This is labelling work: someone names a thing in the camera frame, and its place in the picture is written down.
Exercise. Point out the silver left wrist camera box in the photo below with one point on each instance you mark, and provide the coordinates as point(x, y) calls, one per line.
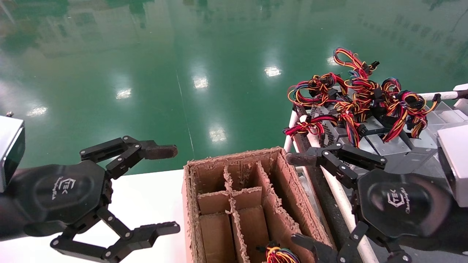
point(9, 146)

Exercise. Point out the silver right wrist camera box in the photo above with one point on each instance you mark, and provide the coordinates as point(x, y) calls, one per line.
point(455, 164)

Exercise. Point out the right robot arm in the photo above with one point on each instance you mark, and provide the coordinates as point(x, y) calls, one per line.
point(460, 226)

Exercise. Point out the clear acrylic bin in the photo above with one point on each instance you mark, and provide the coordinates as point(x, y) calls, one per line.
point(457, 117)
point(444, 109)

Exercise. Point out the black pipe corner joint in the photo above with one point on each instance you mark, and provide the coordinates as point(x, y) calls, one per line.
point(462, 94)
point(299, 109)

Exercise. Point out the long white rack pipe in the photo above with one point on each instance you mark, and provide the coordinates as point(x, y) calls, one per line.
point(347, 215)
point(438, 96)

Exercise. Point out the worn cardboard box with dividers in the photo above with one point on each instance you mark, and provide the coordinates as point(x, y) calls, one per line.
point(285, 190)

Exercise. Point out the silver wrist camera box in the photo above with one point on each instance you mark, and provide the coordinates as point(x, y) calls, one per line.
point(455, 164)
point(9, 146)

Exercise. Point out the short white pipe leg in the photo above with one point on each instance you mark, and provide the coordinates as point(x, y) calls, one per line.
point(290, 138)

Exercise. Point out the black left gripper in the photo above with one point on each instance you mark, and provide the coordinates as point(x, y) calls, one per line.
point(65, 190)

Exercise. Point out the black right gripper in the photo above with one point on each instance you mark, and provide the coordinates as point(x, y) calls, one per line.
point(402, 201)

